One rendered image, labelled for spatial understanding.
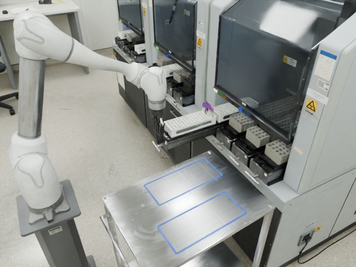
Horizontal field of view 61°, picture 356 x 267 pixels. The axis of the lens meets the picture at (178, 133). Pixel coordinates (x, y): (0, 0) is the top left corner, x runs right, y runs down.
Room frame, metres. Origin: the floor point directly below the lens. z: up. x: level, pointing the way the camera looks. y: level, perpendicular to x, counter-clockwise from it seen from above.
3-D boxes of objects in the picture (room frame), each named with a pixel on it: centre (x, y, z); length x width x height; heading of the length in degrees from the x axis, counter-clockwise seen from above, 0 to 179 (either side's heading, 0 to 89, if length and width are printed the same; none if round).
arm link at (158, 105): (1.36, 0.11, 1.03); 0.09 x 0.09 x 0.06
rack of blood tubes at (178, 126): (1.45, -0.07, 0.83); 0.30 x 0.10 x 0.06; 118
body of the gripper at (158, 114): (1.36, 0.11, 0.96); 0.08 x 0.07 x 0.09; 28
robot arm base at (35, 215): (0.96, 0.62, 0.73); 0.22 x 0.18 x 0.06; 28
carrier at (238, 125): (1.42, -0.33, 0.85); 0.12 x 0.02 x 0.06; 28
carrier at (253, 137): (1.28, -0.40, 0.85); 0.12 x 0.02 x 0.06; 27
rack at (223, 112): (1.60, -0.35, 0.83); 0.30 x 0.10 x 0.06; 118
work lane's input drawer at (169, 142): (1.51, -0.19, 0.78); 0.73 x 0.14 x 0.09; 118
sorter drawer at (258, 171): (1.25, -0.68, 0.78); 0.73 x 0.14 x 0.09; 118
